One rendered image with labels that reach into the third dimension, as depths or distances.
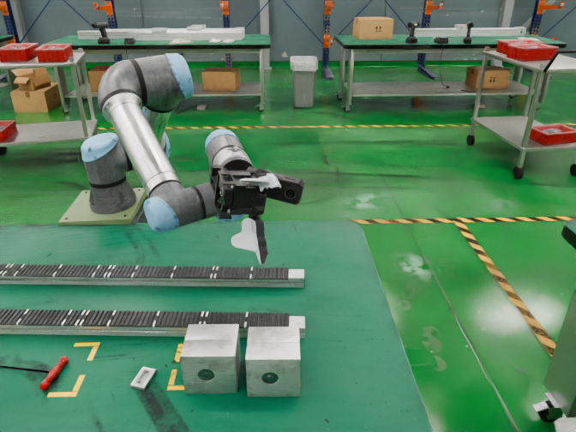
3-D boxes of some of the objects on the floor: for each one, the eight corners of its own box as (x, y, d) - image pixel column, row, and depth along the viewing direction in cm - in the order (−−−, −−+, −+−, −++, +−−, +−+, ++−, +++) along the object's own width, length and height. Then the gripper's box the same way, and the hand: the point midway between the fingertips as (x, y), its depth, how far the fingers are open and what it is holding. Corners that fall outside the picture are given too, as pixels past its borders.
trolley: (105, 146, 459) (84, 34, 413) (99, 166, 412) (75, 42, 366) (-15, 154, 438) (-51, 38, 391) (-35, 177, 390) (-79, 47, 344)
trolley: (465, 143, 467) (484, 33, 421) (518, 141, 473) (543, 32, 427) (523, 185, 376) (556, 51, 330) (588, 182, 382) (629, 49, 336)
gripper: (205, 216, 97) (224, 277, 81) (215, 123, 87) (239, 171, 71) (246, 216, 100) (273, 275, 84) (261, 126, 90) (293, 173, 74)
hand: (274, 228), depth 78 cm, fingers open, 14 cm apart
